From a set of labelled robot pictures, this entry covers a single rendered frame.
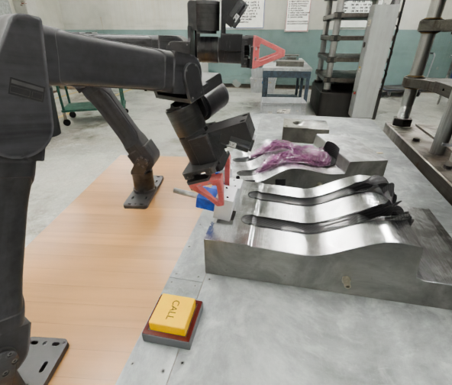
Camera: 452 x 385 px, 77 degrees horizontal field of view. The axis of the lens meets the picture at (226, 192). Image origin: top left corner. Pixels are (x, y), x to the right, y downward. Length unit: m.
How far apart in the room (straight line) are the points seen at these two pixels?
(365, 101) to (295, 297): 4.46
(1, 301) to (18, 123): 0.19
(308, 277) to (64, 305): 0.46
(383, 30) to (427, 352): 4.49
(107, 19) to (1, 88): 8.43
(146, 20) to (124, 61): 7.89
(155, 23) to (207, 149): 7.75
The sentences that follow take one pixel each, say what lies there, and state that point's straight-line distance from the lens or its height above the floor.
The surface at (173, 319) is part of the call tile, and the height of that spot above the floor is 0.84.
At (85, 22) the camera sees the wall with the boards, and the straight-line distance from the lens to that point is 9.03.
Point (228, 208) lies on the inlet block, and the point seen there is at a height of 0.93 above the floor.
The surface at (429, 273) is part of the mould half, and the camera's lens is 0.64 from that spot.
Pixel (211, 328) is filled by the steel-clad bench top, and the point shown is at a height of 0.80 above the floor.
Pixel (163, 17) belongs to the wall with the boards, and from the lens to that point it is 8.14.
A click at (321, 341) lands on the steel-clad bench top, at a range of 0.54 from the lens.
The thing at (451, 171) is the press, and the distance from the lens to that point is 1.36.
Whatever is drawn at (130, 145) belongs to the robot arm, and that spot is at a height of 0.96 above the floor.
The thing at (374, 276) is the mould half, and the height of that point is 0.85.
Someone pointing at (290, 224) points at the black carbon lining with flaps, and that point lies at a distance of 0.62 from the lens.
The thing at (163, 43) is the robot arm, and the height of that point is 1.21.
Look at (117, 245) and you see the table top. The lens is 0.73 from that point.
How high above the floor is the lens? 1.24
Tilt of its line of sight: 29 degrees down
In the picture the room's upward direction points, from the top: straight up
